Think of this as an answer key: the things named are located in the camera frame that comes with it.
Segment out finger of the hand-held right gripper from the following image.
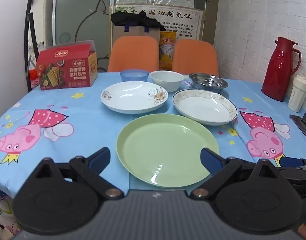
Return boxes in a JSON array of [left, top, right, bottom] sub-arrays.
[[280, 156, 306, 168], [278, 168, 306, 183]]

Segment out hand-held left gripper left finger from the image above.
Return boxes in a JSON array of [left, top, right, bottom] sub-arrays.
[[37, 147, 124, 201]]

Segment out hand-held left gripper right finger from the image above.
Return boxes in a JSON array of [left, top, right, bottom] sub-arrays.
[[192, 147, 285, 201]]

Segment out green plate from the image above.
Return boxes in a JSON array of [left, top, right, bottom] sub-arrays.
[[116, 114, 220, 188]]

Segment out white gold-rimmed plate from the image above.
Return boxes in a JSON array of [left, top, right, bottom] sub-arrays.
[[172, 89, 238, 126]]

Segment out white floral plate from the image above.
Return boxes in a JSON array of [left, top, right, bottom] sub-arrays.
[[101, 81, 169, 115]]

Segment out steel bowl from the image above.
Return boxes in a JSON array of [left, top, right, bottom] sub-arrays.
[[188, 72, 229, 90]]

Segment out blue plastic bowl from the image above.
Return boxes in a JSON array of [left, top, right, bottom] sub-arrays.
[[120, 69, 150, 82]]

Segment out white bowl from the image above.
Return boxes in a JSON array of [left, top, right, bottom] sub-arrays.
[[150, 70, 185, 92]]

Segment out blue cartoon tablecloth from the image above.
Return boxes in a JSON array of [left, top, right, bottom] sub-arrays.
[[0, 71, 306, 205]]

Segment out white tumbler cup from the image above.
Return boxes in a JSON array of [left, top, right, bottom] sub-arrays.
[[287, 75, 306, 113]]

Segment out red thermos jug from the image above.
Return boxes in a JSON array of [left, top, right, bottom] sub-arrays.
[[261, 37, 302, 102]]

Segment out red cracker box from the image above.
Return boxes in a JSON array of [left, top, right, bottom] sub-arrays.
[[36, 40, 98, 91]]

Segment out orange chair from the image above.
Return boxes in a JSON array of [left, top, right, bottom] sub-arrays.
[[172, 39, 219, 78], [107, 36, 160, 73]]

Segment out floral cloth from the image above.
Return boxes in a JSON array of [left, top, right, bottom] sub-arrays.
[[0, 186, 21, 232]]

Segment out yellow snack bag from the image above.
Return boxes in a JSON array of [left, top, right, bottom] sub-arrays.
[[159, 31, 180, 71]]

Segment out colourful packets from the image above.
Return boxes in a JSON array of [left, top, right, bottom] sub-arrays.
[[28, 42, 47, 83]]

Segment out brown paper bag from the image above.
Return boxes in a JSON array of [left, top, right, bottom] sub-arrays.
[[111, 24, 160, 55]]

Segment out black cloth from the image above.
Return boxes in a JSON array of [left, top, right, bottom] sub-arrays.
[[110, 11, 162, 29]]

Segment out frosted glass door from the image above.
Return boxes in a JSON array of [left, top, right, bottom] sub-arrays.
[[33, 0, 114, 73]]

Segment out black metal rack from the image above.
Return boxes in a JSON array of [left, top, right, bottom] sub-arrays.
[[23, 0, 44, 93]]

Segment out framed wall poster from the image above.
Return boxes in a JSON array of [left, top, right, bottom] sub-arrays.
[[115, 4, 206, 42]]

